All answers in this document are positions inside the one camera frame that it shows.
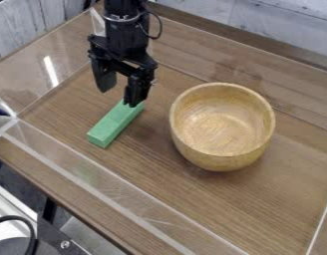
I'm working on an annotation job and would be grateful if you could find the clear acrylic tray wall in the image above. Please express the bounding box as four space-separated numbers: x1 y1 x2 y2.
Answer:
0 9 327 255

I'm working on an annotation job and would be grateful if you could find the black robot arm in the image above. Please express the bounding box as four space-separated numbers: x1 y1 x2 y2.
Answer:
88 0 163 108

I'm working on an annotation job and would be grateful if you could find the grey metal base plate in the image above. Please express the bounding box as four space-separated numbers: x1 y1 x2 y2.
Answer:
62 217 127 255

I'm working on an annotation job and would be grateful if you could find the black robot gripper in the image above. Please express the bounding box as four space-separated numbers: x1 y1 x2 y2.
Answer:
88 15 158 108

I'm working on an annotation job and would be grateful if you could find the black cable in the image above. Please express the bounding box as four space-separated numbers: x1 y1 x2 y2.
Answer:
0 214 39 255

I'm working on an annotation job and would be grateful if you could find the black table leg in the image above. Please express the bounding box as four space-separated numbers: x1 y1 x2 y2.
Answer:
43 198 58 223

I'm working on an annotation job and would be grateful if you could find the clear acrylic corner bracket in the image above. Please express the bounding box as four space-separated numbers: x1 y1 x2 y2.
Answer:
90 8 106 36

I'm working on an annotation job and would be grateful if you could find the green rectangular block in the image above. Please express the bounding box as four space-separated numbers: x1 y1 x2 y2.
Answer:
87 101 144 148

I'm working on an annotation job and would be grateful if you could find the light wooden bowl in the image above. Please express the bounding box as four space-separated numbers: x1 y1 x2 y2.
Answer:
168 83 277 171

